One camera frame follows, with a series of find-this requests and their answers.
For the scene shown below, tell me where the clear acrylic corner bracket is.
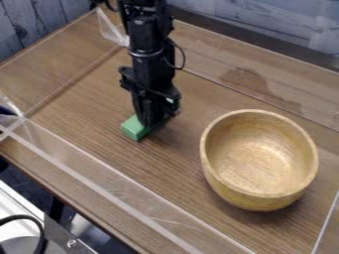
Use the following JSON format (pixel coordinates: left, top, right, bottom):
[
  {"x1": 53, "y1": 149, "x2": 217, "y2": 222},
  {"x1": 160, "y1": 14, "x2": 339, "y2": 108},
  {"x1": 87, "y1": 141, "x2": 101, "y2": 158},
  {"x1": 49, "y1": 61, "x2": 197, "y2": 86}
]
[{"x1": 95, "y1": 8, "x2": 129, "y2": 48}]

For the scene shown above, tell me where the light wooden bowl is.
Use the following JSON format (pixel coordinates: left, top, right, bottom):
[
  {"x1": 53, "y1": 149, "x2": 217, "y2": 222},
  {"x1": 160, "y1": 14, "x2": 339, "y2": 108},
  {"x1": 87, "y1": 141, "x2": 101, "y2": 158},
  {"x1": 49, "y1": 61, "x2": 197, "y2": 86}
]
[{"x1": 200, "y1": 109, "x2": 319, "y2": 211}]

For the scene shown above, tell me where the clear acrylic right panel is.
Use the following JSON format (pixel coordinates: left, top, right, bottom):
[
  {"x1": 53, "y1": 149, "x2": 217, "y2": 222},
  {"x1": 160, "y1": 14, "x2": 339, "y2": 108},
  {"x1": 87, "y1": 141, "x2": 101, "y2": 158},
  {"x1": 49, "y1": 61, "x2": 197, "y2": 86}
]
[{"x1": 311, "y1": 191, "x2": 339, "y2": 254}]

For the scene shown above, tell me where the grey metal bracket with screw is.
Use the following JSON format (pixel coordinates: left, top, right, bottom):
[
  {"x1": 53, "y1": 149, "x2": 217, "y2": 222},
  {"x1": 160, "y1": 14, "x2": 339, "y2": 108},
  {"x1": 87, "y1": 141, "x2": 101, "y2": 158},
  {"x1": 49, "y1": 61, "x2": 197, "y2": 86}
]
[{"x1": 44, "y1": 216, "x2": 97, "y2": 254}]

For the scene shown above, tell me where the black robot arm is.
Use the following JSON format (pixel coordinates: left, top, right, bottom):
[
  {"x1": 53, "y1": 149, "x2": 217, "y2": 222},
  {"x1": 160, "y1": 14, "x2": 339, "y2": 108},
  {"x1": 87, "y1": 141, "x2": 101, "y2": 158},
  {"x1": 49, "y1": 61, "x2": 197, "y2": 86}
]
[{"x1": 116, "y1": 0, "x2": 181, "y2": 129}]

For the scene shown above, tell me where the green rectangular block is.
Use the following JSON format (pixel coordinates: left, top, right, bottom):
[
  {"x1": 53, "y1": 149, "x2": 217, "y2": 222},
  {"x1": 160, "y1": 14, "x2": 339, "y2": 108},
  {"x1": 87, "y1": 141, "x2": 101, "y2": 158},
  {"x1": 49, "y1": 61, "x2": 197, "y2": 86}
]
[{"x1": 120, "y1": 115, "x2": 149, "y2": 141}]

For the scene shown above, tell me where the clear acrylic front wall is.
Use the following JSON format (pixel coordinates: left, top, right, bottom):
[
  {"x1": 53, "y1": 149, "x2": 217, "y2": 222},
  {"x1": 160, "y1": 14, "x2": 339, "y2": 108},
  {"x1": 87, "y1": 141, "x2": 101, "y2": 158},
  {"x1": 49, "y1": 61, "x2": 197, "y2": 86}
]
[{"x1": 0, "y1": 95, "x2": 255, "y2": 254}]

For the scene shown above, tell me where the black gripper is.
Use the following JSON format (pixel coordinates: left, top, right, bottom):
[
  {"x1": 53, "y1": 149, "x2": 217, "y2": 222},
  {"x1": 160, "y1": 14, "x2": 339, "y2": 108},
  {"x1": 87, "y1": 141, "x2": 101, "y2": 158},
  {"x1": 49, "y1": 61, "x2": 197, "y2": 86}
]
[{"x1": 117, "y1": 49, "x2": 181, "y2": 130}]

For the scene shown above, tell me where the black cable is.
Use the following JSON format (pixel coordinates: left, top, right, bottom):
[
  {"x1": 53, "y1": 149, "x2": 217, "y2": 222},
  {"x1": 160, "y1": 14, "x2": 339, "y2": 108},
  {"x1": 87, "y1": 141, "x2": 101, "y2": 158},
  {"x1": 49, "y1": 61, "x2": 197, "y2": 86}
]
[{"x1": 0, "y1": 213, "x2": 49, "y2": 254}]

